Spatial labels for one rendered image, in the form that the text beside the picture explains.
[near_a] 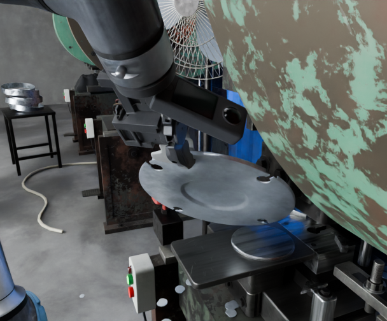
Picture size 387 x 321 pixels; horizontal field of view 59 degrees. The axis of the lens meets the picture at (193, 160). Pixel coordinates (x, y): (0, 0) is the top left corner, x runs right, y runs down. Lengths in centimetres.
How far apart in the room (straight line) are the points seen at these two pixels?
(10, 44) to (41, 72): 66
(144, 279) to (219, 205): 32
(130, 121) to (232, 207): 33
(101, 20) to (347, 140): 22
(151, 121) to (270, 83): 24
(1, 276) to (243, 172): 48
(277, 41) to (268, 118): 7
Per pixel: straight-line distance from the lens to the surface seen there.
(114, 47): 33
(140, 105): 43
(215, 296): 79
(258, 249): 69
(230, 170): 54
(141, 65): 35
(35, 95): 345
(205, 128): 40
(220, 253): 68
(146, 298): 95
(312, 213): 65
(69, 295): 188
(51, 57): 711
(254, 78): 21
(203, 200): 68
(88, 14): 32
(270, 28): 17
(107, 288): 186
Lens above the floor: 116
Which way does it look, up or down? 19 degrees down
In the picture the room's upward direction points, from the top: straight up
